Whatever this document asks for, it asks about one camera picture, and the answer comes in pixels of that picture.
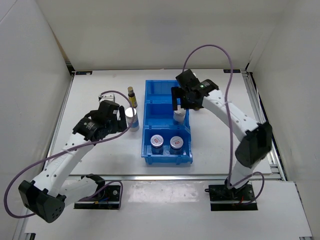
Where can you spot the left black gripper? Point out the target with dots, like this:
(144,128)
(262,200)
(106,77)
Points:
(119,124)

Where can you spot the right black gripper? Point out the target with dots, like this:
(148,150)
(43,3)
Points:
(178,92)

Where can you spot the tall silver-capped shaker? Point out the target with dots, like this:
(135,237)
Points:
(132,118)
(179,116)

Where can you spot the short spice jar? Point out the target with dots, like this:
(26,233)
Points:
(157,144)
(176,145)

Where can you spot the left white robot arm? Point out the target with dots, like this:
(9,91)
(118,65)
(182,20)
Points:
(47,194)

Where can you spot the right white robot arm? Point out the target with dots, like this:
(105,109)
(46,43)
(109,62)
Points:
(255,139)

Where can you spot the left small brown sauce bottle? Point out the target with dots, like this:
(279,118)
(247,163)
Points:
(132,97)

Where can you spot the blue near storage bin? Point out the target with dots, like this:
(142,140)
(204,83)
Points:
(166,154)

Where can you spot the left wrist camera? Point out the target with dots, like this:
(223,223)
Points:
(106,97)

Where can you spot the front aluminium frame rail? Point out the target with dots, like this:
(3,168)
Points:
(197,177)

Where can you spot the aluminium frame rail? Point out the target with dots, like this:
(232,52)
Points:
(19,233)
(273,156)
(197,177)

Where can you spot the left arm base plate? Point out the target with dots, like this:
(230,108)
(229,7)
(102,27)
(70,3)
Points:
(110,198)

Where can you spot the right aluminium frame rail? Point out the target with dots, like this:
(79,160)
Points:
(273,156)

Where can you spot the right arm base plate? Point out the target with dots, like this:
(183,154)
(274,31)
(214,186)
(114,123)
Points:
(226,200)

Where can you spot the left aluminium frame rail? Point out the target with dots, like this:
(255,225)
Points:
(19,233)

